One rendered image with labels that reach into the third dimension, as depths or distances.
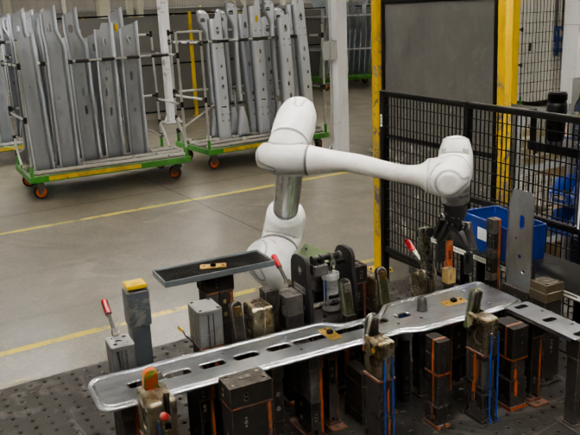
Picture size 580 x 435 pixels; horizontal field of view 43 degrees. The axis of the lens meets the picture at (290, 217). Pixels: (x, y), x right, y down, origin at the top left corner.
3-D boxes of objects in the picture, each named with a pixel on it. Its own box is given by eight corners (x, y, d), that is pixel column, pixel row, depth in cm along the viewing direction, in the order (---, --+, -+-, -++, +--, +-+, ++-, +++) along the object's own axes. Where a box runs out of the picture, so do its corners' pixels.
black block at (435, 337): (438, 437, 222) (438, 346, 214) (416, 419, 231) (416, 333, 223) (458, 429, 225) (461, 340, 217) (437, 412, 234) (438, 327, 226)
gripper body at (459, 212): (437, 202, 236) (437, 230, 238) (454, 207, 228) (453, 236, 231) (456, 198, 239) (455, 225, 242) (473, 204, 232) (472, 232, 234)
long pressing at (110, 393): (103, 420, 183) (103, 414, 182) (84, 382, 202) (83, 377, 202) (526, 304, 241) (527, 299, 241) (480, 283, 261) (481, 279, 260)
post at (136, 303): (140, 425, 234) (126, 294, 223) (133, 414, 241) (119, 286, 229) (163, 419, 238) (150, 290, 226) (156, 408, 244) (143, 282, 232)
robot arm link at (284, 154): (300, 158, 236) (310, 128, 244) (247, 156, 241) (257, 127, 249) (307, 185, 246) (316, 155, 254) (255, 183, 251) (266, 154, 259)
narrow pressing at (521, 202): (529, 292, 248) (533, 193, 239) (505, 282, 258) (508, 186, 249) (530, 292, 248) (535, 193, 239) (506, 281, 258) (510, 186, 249)
